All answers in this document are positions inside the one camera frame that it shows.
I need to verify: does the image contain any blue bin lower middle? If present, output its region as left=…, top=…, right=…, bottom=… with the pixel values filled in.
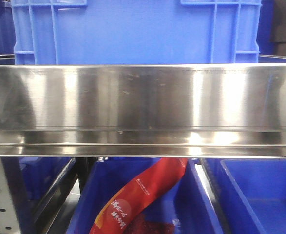
left=66, top=158, right=223, bottom=234

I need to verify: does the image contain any blue bin lower left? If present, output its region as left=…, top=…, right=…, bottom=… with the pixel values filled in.
left=17, top=157, right=76, bottom=202

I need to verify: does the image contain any white perforated rack post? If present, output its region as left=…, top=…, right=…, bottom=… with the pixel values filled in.
left=0, top=158, right=20, bottom=234

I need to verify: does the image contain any stainless steel shelf rail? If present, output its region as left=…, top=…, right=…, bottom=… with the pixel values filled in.
left=0, top=64, right=286, bottom=158

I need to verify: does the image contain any large blue plastic crate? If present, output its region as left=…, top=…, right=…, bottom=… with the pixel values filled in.
left=11, top=0, right=262, bottom=64

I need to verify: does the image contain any red snack package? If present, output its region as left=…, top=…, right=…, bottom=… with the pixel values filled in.
left=89, top=157, right=188, bottom=234

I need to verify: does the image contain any blue bin lower right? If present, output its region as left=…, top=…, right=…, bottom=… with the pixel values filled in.
left=206, top=158, right=286, bottom=234

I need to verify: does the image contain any blue bin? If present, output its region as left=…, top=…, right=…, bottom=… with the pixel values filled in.
left=206, top=158, right=286, bottom=234
left=66, top=158, right=223, bottom=234
left=17, top=157, right=76, bottom=202

